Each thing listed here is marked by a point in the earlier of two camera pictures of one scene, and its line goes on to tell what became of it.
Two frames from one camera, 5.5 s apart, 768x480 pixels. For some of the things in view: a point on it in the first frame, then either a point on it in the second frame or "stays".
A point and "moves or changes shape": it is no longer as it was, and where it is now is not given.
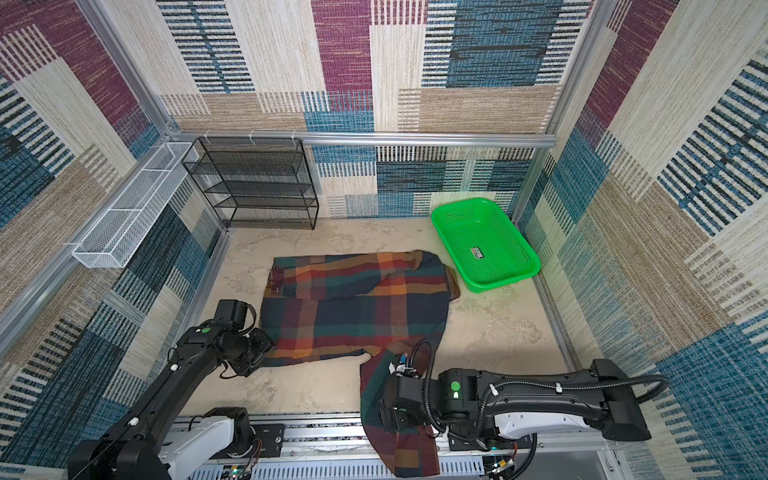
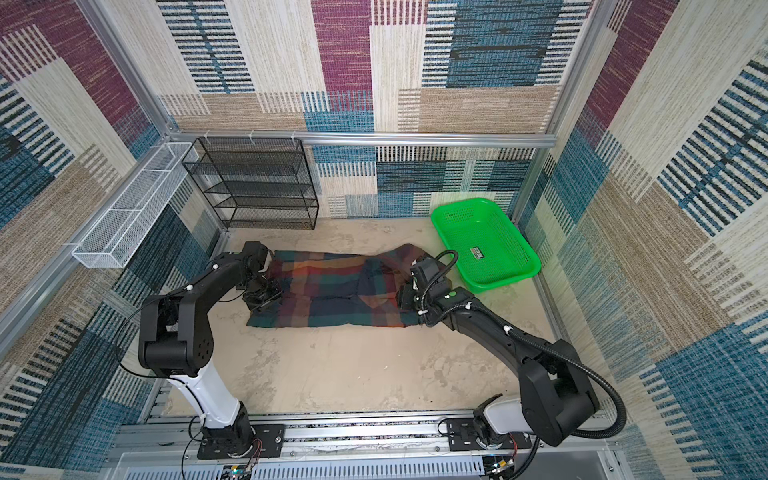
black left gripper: (265, 345) → (277, 295)
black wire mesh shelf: (256, 182) stays
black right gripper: (402, 421) → (404, 298)
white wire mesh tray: (116, 236) stays
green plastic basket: (484, 246) stays
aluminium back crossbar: (366, 139) stays
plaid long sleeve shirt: (391, 307) moves or changes shape
